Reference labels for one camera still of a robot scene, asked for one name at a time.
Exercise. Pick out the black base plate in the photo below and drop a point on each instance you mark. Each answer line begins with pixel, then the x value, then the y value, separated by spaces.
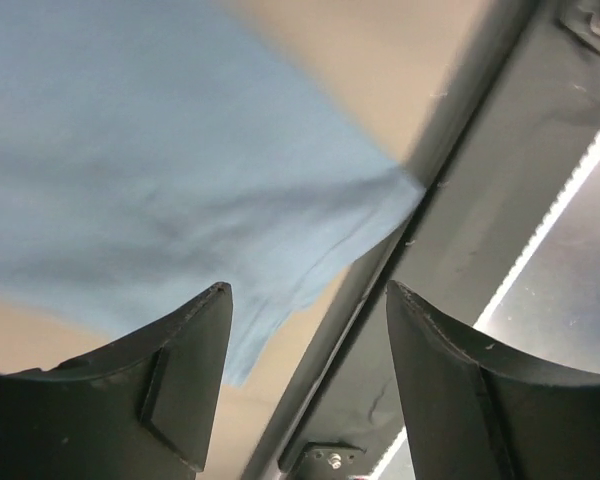
pixel 516 112

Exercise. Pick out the slate blue t shirt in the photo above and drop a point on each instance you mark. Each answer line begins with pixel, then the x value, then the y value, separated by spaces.
pixel 149 149

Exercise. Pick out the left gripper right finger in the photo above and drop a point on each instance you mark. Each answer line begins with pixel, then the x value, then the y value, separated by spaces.
pixel 476 408

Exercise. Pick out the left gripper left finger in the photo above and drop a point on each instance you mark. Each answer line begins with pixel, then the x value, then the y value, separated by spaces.
pixel 140 407

